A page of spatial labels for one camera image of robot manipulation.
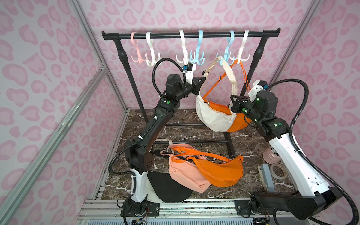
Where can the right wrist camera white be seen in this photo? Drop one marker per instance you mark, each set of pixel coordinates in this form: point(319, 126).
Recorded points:
point(258, 85)

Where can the light blue hook left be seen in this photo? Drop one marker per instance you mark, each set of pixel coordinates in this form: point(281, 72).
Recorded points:
point(196, 58)

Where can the white orange sling bag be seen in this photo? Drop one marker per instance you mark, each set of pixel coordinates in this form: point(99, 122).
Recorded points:
point(219, 118)

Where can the pink sling bag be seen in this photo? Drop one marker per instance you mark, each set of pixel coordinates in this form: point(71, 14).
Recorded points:
point(183, 171)

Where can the pink multi-prong hook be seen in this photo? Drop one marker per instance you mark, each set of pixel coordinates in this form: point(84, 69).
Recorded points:
point(139, 58)

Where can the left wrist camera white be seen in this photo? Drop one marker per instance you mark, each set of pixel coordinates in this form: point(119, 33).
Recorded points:
point(189, 70)

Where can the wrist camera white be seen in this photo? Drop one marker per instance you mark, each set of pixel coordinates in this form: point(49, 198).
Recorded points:
point(189, 70)
point(258, 85)

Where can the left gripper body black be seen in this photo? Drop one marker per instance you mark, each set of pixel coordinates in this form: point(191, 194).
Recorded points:
point(197, 84)

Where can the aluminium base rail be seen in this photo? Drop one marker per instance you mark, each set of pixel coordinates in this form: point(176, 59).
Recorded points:
point(188, 212)

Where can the black sling bag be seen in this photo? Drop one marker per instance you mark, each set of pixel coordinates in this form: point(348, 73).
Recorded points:
point(167, 189)

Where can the cream white sling bag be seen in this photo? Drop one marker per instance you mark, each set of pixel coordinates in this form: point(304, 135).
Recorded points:
point(151, 194)

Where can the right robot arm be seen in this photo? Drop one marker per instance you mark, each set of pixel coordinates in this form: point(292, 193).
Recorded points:
point(313, 193)

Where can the white hook rightmost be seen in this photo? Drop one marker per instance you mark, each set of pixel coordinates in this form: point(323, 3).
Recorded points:
point(239, 58)

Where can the pink pen cup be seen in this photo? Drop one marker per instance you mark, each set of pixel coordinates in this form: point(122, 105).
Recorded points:
point(270, 156)

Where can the light blue hook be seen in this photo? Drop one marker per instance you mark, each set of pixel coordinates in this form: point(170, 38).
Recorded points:
point(227, 53)
point(196, 58)

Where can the clear tape roll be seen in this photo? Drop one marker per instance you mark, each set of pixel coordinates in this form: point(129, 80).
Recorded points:
point(278, 171)

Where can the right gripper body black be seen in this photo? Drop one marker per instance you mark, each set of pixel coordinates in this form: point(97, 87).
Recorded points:
point(236, 102)

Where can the blue white tape dispenser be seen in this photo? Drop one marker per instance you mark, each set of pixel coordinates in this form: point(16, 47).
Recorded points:
point(266, 177)

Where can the white hook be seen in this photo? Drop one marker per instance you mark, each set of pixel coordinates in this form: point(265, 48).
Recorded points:
point(153, 60)
point(239, 58)
point(185, 59)

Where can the black clothes rack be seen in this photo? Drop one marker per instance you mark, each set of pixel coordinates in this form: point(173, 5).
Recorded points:
point(118, 37)

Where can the orange sling bag front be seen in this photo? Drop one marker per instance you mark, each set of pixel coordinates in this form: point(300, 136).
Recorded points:
point(218, 170)

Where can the light blue hook right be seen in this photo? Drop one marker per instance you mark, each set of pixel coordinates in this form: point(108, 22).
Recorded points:
point(227, 53)

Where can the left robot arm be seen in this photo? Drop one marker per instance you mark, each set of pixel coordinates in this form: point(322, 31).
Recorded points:
point(138, 154)

